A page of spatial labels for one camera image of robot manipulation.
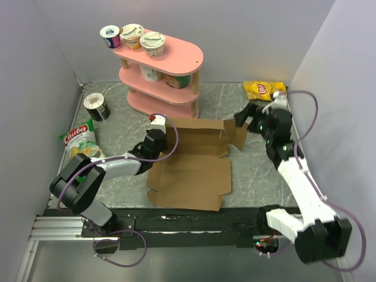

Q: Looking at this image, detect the green Chuba chips bag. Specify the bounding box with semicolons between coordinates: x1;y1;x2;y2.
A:
59;119;105;158

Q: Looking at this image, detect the aluminium frame rail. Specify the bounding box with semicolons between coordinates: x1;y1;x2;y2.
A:
16;216;98;282

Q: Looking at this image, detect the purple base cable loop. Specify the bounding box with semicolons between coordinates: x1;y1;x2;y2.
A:
93;229;147;267

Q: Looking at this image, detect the brown cardboard box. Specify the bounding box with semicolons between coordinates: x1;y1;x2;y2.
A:
146;118;248;212

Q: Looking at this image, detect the white cup on middle shelf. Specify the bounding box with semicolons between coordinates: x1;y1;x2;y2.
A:
140;65;163;82

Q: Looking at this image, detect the blue white yogurt cup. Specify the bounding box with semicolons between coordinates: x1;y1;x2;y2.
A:
100;25;121;49

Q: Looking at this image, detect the yellow Lays chips bag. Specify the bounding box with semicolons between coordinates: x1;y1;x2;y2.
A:
243;80;287;102

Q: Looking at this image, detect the black can with white lid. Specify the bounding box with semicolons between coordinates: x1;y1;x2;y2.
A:
83;93;110;122

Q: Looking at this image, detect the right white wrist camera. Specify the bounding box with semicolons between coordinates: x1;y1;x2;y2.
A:
261;91;289;114

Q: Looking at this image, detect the green can on middle shelf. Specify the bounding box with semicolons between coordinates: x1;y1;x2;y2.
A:
164;74;192;89

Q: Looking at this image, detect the white Chobani yogurt cup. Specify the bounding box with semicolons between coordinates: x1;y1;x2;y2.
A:
140;32;166;58

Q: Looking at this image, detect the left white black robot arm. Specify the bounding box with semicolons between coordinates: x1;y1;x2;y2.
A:
49;129;167;236

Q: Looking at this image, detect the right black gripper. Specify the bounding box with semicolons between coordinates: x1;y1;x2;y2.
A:
234;101;274;142

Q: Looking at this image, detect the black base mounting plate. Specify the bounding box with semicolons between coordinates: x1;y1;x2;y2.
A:
82;207;280;250

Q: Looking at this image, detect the pink three-tier shelf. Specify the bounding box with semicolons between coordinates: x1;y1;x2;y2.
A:
113;35;204;118

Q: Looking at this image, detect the orange Chobani yogurt cup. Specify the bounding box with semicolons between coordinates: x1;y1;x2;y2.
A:
120;23;145;50

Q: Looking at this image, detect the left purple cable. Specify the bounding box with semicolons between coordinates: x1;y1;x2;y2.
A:
56;113;179;211

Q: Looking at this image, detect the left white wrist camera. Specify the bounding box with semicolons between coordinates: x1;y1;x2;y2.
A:
147;113;166;133

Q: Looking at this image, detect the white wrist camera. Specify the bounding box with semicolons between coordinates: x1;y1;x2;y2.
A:
261;91;289;114
147;113;166;133

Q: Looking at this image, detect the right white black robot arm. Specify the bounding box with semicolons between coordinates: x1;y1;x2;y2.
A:
234;102;352;263

